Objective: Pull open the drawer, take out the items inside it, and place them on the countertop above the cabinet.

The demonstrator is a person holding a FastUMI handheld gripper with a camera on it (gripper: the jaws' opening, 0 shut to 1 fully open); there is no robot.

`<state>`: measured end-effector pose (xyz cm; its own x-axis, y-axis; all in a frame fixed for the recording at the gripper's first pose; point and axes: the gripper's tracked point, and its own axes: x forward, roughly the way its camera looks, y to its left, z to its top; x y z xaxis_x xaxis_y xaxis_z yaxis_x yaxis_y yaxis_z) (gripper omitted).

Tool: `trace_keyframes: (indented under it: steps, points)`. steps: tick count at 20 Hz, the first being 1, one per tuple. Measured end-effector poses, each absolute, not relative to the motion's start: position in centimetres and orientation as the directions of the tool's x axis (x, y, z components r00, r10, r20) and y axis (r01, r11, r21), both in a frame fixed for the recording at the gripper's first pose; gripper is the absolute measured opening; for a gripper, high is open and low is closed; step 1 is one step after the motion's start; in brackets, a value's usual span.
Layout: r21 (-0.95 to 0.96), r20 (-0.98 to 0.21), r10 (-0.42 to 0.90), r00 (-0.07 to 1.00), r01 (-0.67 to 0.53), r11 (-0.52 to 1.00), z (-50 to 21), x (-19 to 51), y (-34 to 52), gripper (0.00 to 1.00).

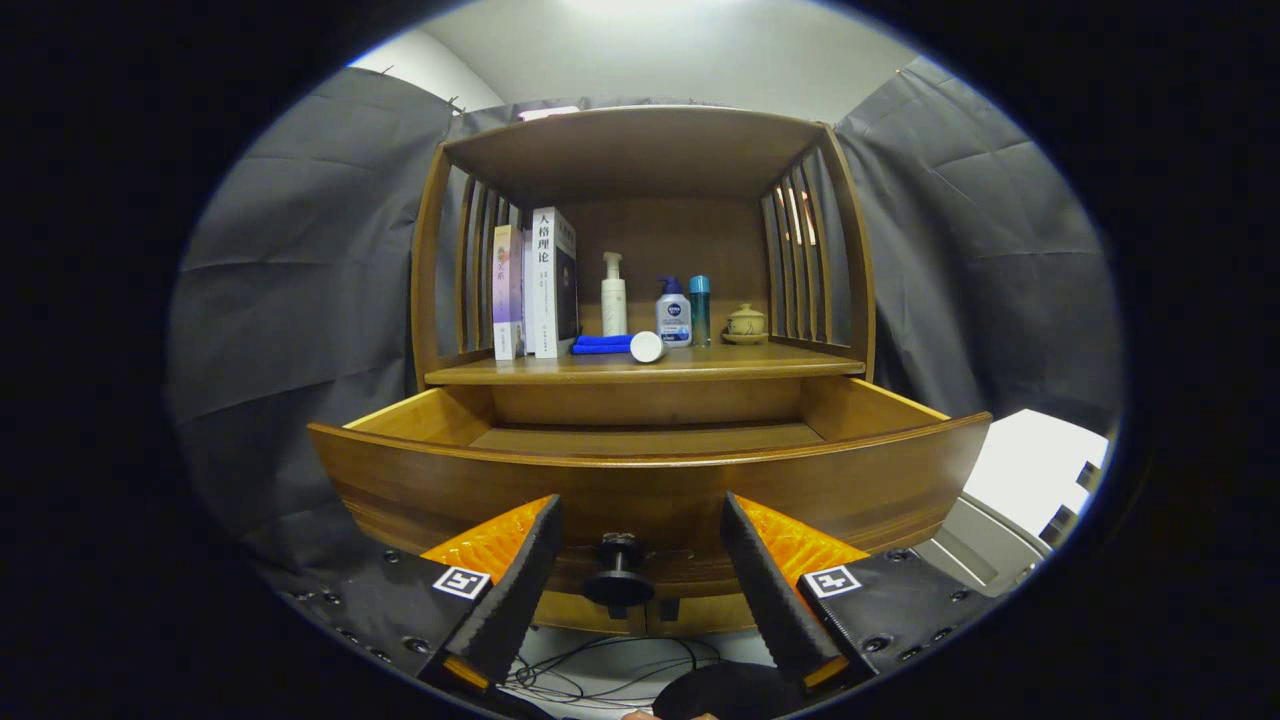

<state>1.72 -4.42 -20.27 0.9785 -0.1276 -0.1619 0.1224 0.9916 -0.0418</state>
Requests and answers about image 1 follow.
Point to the thick white book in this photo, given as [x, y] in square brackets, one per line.
[545, 290]

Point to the brown wooden drawer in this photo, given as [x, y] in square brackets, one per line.
[650, 480]

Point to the purple book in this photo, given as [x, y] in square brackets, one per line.
[507, 290]

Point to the teal slim bottle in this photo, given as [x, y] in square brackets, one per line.
[700, 315]

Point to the black drawer knob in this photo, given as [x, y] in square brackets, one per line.
[618, 590]

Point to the brown wooden countertop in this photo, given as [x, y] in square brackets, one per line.
[720, 358]

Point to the white bottle with blue cap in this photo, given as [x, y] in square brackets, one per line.
[674, 320]

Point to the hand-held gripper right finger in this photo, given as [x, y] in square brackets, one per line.
[770, 600]

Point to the thin pale book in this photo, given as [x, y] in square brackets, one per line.
[528, 300]

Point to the grey grooved panel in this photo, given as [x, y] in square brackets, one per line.
[975, 550]

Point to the black round object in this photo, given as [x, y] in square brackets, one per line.
[725, 692]

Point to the brown wooden cabinet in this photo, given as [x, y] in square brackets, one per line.
[640, 150]

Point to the blue folded cloth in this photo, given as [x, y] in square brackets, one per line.
[600, 345]

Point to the beige lidded teacup with saucer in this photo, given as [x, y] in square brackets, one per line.
[745, 323]

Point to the wooden cabinet door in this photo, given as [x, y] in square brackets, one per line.
[570, 612]
[700, 615]

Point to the white cosmetic tube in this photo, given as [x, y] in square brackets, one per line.
[647, 347]

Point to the white pump bottle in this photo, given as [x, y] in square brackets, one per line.
[614, 305]

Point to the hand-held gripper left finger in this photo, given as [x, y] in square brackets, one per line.
[520, 590]

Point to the white flat panel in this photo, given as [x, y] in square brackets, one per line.
[1030, 470]

